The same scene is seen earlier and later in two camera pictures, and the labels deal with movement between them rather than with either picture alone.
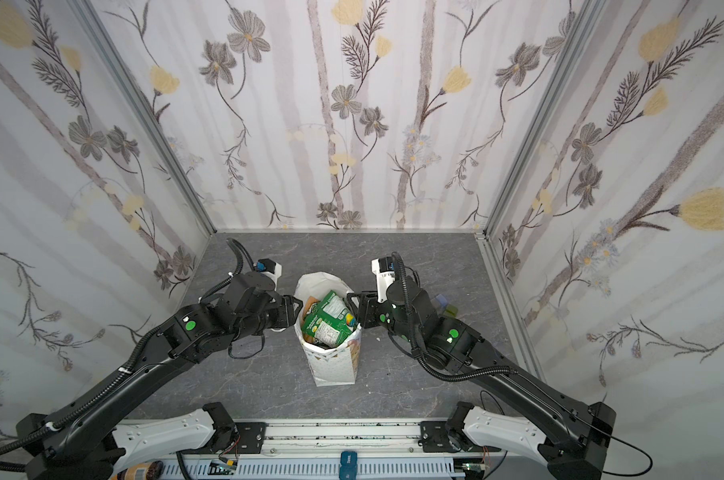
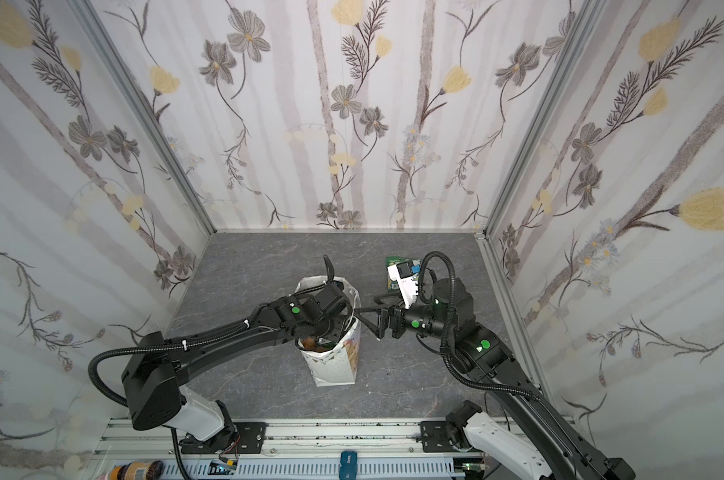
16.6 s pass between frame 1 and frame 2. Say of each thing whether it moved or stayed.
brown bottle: stayed
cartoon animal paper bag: stayed
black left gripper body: moved
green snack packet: moved
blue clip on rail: stayed
